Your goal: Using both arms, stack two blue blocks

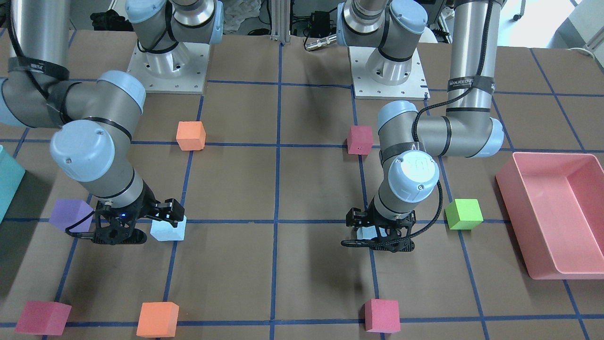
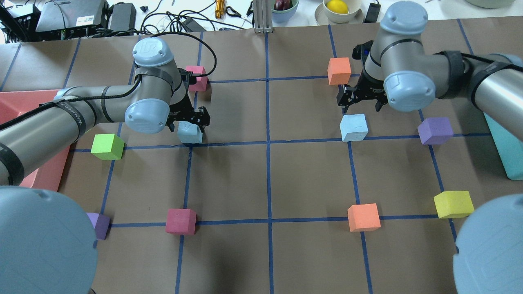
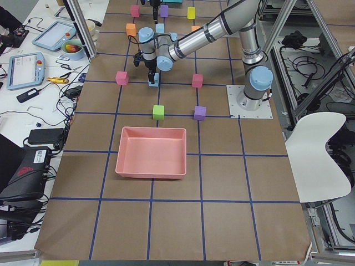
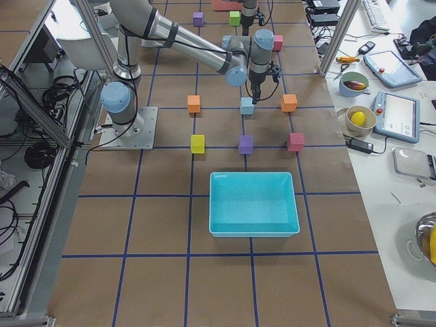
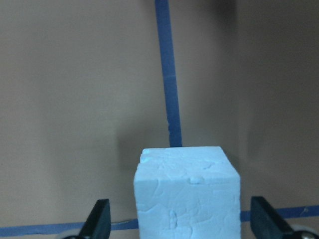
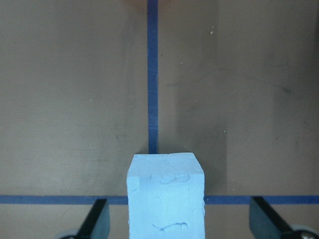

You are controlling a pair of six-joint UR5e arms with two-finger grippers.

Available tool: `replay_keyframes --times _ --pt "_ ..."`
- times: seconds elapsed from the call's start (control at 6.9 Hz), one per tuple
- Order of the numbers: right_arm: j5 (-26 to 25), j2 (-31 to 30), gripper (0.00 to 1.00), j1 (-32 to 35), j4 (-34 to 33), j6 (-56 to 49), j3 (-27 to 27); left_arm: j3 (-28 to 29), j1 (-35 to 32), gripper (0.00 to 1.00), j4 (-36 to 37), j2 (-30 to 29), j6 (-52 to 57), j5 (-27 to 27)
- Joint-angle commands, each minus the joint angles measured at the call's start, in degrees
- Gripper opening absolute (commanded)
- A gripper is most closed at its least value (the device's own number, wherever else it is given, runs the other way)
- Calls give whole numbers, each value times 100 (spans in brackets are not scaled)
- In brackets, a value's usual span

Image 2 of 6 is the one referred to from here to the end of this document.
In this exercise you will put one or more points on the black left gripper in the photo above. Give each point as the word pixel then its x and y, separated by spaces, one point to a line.
pixel 180 111

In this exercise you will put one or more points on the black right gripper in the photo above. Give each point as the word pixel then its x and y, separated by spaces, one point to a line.
pixel 369 87

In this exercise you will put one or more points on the light blue foam block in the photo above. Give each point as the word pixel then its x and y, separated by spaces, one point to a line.
pixel 353 127
pixel 189 133

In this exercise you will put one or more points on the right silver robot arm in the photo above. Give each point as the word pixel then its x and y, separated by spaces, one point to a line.
pixel 397 72

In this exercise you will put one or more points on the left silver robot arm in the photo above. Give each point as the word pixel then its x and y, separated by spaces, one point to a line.
pixel 157 98

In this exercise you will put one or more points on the orange foam block far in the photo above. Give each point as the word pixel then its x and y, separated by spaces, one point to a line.
pixel 339 71

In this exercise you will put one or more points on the orange foam block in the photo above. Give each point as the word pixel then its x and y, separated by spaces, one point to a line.
pixel 363 217
pixel 339 71

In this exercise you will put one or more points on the pink foam block far left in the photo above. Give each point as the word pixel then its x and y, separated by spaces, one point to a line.
pixel 201 82

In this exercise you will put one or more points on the pink foam block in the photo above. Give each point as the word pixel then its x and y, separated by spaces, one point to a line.
pixel 181 222
pixel 201 82

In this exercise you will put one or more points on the purple foam block right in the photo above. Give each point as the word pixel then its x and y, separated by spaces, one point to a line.
pixel 435 131

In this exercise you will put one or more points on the purple foam block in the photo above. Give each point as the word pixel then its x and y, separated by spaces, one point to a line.
pixel 101 224
pixel 435 131

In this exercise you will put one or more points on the green foam block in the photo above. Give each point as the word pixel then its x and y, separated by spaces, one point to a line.
pixel 107 147

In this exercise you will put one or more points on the beige bowl with lemon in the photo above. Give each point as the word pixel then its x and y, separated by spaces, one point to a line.
pixel 339 12

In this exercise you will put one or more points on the pink foam block near left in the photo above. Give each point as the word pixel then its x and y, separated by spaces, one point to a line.
pixel 181 222

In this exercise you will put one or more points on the orange foam block near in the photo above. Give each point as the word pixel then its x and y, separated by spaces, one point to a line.
pixel 363 217

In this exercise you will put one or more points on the blue bowl with fruit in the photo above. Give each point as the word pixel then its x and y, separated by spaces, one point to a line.
pixel 283 10

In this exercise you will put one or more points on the black power adapter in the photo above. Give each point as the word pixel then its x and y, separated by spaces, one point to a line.
pixel 122 17

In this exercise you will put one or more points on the purple foam block left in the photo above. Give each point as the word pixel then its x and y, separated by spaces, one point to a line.
pixel 101 224

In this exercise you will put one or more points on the yellow foam block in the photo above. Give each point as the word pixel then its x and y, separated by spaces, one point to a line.
pixel 453 204

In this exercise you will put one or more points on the teal plastic tray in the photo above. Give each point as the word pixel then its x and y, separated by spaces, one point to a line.
pixel 510 149

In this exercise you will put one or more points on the black computer box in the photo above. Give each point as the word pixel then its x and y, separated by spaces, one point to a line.
pixel 73 15

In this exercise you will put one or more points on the gold screwdriver handle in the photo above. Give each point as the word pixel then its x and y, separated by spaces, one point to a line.
pixel 219 8

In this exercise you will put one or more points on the aluminium frame post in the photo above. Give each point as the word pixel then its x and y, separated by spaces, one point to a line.
pixel 262 14

